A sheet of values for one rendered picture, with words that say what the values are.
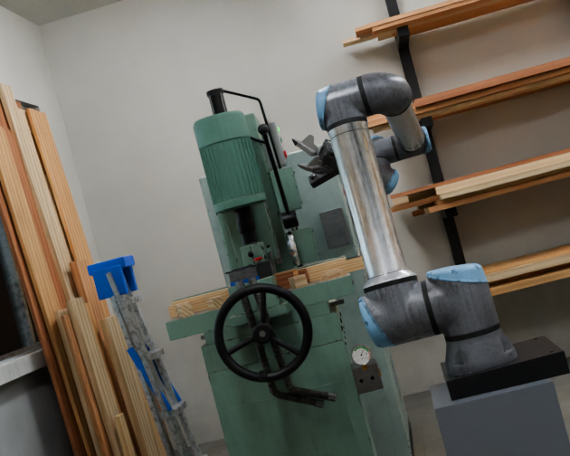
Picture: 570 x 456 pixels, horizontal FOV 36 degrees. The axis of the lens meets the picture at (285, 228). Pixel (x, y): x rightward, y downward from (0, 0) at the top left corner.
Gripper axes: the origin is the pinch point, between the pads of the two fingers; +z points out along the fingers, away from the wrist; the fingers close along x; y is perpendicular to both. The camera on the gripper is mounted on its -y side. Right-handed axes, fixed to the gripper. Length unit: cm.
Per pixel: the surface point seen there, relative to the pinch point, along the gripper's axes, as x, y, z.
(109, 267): -42, -100, 27
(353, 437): 65, -52, -38
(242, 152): -4.2, -8.2, 13.7
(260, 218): -1.7, -28.9, -2.2
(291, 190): -12.7, -20.9, -11.8
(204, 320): 35, -48, 12
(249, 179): 1.8, -13.6, 9.5
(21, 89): -205, -130, 73
